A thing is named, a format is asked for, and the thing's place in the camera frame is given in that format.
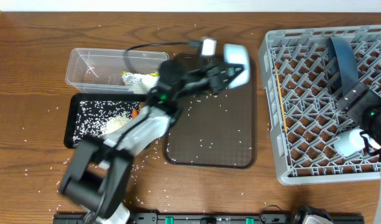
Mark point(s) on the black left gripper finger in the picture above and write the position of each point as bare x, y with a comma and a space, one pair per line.
234, 66
235, 79

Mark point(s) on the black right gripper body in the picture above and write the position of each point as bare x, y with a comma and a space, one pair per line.
350, 101

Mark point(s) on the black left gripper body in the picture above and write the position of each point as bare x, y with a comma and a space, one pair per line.
219, 78

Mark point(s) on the light blue rice bowl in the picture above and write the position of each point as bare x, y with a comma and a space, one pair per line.
237, 57

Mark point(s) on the dark blue plate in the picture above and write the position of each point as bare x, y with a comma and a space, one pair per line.
346, 65

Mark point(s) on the wooden chopstick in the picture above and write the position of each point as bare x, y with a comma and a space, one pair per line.
281, 100

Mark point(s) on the white tissue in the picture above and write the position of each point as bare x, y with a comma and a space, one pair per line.
140, 88

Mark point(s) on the yellow foil snack wrapper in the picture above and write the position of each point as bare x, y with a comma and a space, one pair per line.
129, 77

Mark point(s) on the orange carrot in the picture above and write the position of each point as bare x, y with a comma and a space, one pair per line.
134, 113

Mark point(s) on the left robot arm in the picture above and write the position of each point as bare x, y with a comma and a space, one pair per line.
97, 176

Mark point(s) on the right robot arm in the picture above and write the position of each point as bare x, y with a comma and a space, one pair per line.
371, 125

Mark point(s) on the grey dishwasher rack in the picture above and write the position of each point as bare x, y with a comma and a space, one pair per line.
306, 155

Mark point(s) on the brown serving tray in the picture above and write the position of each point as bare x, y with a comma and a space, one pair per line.
216, 130

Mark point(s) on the clear plastic bin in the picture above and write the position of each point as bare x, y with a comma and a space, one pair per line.
99, 70

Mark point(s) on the white rice pile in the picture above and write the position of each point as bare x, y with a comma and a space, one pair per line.
98, 118

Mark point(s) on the black plastic tray bin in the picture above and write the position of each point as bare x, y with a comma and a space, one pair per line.
74, 104

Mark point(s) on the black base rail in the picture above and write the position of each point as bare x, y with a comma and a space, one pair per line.
302, 215

